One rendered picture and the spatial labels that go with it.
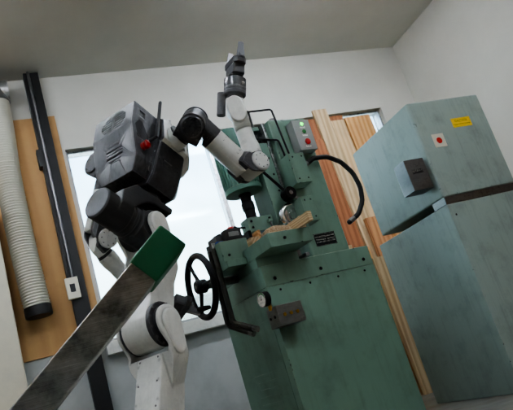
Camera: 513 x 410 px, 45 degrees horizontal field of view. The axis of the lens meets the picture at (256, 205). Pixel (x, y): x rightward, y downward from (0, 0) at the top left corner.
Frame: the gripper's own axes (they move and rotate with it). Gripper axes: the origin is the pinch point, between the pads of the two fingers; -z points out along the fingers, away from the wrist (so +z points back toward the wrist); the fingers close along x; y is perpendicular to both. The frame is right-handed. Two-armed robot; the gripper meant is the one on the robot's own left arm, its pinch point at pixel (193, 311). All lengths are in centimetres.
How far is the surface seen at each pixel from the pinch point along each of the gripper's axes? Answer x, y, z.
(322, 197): 37, 61, -47
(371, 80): 23, 292, -135
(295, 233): 43, 18, -25
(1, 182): -84, 131, 95
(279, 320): 23.5, -13.0, -26.2
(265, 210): 22, 55, -24
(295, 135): 52, 80, -25
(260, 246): 32.5, 14.2, -13.7
